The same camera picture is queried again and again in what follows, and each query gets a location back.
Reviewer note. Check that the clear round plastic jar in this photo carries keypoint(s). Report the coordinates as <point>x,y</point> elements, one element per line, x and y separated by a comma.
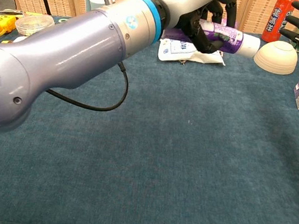
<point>32,24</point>

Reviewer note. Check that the blue table cloth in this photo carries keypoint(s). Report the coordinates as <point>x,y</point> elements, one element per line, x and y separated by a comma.
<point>173,160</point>

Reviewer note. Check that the yellow tape measure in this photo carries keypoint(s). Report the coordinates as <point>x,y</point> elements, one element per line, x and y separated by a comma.
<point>0,23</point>

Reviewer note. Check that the white printed snack bag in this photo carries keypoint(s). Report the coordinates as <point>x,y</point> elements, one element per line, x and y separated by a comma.
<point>177,53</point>

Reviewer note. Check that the orange drink can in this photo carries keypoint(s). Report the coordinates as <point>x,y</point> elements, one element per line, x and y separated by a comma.
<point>273,23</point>

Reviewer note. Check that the light blue plastic mug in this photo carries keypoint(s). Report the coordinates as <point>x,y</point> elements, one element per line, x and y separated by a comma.
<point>94,0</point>

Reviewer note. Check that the purple white toothpaste tube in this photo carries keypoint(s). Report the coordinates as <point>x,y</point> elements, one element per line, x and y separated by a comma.
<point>235,42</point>

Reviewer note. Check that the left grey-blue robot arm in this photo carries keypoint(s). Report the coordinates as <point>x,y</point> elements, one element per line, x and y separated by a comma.
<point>50,60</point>

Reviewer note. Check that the beige upturned bowl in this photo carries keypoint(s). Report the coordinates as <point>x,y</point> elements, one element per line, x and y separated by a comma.
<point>276,57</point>

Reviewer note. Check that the razor on yellow blister card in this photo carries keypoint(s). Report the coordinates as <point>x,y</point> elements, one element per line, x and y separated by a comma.
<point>9,12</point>

